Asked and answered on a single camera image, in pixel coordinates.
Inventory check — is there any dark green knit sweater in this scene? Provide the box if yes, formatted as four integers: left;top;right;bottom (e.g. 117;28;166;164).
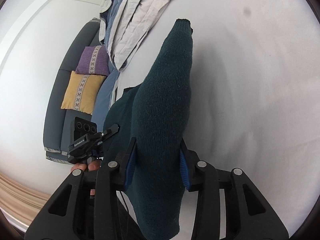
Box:
103;19;193;239

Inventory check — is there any blue bed sheet edge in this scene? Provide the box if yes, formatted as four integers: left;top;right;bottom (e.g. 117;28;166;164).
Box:
91;68;119;132

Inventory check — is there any white bed sheet mattress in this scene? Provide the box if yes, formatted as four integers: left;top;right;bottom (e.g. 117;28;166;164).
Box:
117;0;319;235

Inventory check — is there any purple patterned cushion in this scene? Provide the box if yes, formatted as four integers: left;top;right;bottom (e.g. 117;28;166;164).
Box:
75;46;110;76

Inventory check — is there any yellow patterned cushion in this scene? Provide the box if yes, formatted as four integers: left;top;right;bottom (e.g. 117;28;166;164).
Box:
61;71;106;115

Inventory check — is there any dark grey sofa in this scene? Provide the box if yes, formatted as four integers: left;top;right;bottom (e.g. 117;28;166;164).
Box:
43;18;110;164

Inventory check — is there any person's left hand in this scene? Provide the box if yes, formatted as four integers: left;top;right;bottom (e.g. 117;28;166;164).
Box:
70;159;101;198

